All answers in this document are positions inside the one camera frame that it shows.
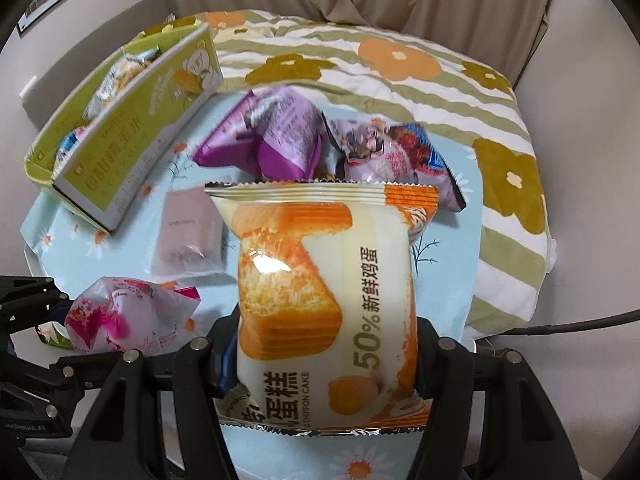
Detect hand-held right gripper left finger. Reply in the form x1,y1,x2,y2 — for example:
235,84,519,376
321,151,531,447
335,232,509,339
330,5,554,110
75,307,242,480

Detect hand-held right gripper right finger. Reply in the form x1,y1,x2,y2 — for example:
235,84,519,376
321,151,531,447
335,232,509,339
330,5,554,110
410,316,583,480

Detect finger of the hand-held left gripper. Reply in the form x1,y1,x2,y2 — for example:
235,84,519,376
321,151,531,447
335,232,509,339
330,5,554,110
0,275,72,334
10,351,123,412

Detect pale pink snack packet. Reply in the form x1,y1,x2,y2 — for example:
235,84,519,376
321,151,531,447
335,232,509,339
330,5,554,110
65,276,201,356

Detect orange cake packet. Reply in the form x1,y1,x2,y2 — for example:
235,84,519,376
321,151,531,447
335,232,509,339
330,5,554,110
204,180,440,438

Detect long white blue packet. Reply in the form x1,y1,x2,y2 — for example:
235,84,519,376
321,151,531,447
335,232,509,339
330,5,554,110
52,125,96,181

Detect green cardboard box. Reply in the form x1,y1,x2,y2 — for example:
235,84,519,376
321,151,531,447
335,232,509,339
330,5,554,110
24,16,224,233

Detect green packet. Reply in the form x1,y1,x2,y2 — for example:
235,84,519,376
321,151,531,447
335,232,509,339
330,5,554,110
37,322,73,351

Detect light blue daisy tablecloth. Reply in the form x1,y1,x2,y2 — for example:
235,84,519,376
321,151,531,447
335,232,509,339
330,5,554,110
20,92,488,480

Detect black curved metal pole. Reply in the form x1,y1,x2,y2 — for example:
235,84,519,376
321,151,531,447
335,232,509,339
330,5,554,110
507,309,640,336

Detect clear brown wafer packet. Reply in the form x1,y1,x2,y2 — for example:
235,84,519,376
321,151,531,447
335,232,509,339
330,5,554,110
150,187,226,278

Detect pink cartoon snack bag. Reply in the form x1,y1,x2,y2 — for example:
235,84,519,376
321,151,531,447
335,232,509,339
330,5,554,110
322,116,467,211

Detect purple snack packet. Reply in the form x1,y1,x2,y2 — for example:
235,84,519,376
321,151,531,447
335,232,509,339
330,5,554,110
192,86,323,181

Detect grey padded headboard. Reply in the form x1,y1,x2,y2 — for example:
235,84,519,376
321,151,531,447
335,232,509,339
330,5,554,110
25,0,171,131

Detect floral striped blanket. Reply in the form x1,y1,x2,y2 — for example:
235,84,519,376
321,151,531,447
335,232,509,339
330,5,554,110
165,7,553,341

